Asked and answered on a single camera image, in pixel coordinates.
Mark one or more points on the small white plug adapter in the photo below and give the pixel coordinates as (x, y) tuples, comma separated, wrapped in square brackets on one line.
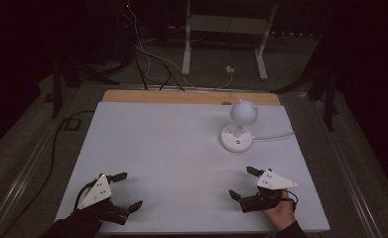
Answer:
[(230, 69)]

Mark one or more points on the black tripod stand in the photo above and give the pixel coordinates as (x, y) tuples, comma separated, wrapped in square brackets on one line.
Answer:
[(56, 95), (329, 105)]

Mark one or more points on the metal floor rail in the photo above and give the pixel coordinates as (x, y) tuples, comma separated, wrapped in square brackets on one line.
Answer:
[(16, 190), (347, 165)]

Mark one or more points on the white globe night lamp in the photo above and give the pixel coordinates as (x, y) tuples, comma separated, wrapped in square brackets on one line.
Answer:
[(243, 112)]

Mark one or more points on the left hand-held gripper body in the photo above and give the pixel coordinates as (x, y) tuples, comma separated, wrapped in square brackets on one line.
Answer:
[(97, 192)]

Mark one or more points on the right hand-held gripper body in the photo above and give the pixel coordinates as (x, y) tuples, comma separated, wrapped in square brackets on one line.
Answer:
[(272, 181)]

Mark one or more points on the light grey table mat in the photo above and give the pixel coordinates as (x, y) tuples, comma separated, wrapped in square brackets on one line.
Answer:
[(165, 158)]

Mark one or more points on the black square floor plate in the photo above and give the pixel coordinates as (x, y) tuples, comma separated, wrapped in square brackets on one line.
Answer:
[(71, 124)]

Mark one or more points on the person's right hand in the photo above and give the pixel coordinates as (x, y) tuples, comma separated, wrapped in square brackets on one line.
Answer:
[(282, 214)]

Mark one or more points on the white metal stand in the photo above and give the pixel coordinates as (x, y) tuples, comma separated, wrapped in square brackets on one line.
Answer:
[(186, 49)]

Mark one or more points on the round white power strip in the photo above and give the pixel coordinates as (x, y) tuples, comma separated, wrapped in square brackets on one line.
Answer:
[(229, 143)]

